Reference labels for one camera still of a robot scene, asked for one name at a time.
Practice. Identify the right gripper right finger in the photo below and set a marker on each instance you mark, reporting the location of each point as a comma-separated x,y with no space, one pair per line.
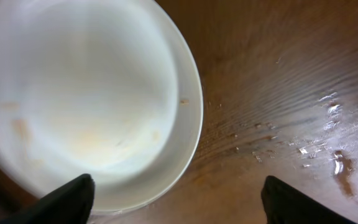
284,204

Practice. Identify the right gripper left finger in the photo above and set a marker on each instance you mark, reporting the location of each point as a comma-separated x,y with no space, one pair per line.
70,203

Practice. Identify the white plate top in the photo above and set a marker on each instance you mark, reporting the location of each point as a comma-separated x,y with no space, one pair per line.
105,88

